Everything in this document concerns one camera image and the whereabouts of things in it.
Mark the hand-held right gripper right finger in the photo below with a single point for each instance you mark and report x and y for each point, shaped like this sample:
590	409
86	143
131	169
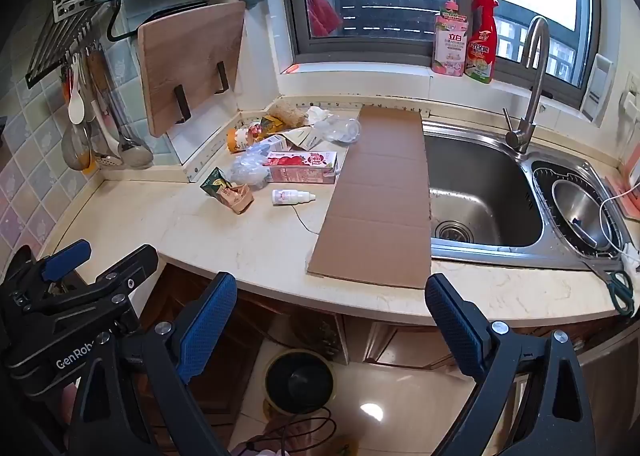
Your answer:
450	326

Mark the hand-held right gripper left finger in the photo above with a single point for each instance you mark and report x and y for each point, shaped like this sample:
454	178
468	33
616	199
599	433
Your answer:
210	321

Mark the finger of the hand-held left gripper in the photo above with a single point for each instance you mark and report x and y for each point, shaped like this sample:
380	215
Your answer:
125	271
65	258

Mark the round trash bin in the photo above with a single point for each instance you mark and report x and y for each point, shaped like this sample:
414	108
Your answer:
300	381

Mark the brown paper wrapper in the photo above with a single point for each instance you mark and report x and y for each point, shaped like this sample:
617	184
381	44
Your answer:
237	198

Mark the green packet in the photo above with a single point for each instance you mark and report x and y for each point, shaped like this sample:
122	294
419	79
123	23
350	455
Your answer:
215	180

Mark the small white bottle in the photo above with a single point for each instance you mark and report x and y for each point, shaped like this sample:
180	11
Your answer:
287	196

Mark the clear plastic bag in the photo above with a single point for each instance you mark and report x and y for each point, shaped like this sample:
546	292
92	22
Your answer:
250	168

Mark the orange snack packet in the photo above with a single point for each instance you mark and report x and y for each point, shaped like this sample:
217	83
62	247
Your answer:
236	140

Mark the pink juice carton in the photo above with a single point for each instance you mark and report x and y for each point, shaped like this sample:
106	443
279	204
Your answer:
300	165

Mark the beige pouch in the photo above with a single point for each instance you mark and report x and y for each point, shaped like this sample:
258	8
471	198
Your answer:
305	136

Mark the yellow wrapper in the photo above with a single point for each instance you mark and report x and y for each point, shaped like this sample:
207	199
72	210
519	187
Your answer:
272	123

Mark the white paper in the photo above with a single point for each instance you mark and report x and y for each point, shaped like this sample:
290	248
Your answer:
317	113

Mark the steel mesh skimmer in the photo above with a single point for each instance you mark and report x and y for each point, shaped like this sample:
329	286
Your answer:
75	150

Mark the steel ladle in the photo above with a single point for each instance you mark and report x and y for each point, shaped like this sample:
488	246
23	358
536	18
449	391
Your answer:
137	153

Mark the steel sink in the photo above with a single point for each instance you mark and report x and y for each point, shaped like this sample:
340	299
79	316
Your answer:
475	186

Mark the brown cutting board on counter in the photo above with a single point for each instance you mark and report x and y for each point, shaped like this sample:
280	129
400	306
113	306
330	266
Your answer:
380	196

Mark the white spoon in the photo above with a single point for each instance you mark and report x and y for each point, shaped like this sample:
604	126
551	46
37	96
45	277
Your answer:
75	108

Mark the steel bowl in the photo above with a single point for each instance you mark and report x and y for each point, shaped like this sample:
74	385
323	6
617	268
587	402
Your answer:
575	206

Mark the black drainer basket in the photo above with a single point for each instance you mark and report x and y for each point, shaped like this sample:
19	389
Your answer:
542	175

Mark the red white packet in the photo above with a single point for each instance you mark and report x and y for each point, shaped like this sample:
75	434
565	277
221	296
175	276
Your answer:
255	130

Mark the wooden cutting board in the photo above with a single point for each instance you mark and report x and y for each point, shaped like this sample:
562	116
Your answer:
190	60

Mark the pink cloth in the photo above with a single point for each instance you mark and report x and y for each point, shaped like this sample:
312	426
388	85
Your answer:
631	165

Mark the steel faucet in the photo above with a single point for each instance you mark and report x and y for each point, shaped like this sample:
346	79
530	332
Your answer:
532	85

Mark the red spray bottle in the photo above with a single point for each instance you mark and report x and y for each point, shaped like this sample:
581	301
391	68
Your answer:
480	55

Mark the pink dish soap bottle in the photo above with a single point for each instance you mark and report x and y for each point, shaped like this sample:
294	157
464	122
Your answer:
450	50

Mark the grey framed window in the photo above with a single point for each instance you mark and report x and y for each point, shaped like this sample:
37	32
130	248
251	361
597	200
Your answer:
385	48

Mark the red cloth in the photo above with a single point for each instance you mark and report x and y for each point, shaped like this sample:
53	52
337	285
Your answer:
322	13

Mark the black wall hook rack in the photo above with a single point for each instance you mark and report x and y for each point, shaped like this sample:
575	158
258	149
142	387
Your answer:
55	35

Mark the white wall holder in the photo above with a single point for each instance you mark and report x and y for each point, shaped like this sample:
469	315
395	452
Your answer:
600	88

